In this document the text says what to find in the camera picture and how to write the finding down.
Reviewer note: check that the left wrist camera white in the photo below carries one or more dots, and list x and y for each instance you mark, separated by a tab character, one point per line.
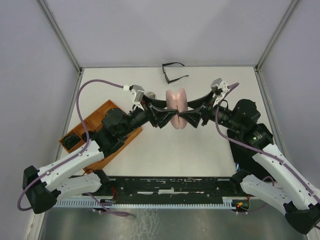
136	93

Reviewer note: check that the right aluminium frame post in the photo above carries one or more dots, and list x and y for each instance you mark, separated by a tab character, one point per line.
276	34

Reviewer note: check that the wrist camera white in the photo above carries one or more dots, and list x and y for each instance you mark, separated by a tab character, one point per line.
136	93
219	89

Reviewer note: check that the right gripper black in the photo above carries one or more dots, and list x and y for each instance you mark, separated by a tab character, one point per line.
207	103

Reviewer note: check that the white slotted cable duct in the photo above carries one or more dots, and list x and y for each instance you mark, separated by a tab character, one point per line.
165	202

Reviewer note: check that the rolled black tie lower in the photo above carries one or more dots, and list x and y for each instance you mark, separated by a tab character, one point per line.
70	141

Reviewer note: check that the orange wooden divided tray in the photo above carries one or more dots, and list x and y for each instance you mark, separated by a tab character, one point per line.
93	123

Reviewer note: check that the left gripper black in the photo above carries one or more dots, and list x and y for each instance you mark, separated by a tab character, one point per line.
155	116

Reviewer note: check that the left aluminium frame post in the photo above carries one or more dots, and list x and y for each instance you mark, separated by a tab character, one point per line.
43	4

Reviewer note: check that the aluminium frame post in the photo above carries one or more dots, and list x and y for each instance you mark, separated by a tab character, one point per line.
43	4
276	34

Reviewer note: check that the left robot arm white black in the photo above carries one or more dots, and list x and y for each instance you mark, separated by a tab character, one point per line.
46	185

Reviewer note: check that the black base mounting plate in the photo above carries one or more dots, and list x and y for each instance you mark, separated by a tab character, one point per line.
190	188

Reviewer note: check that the pink glasses case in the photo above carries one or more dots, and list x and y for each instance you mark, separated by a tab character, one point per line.
177	102

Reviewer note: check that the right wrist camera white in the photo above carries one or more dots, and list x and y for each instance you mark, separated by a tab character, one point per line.
219	89

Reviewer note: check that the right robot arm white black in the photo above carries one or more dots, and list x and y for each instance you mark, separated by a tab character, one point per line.
297	199

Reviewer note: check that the black frame eyeglasses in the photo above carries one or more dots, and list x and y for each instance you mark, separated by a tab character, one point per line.
169	78

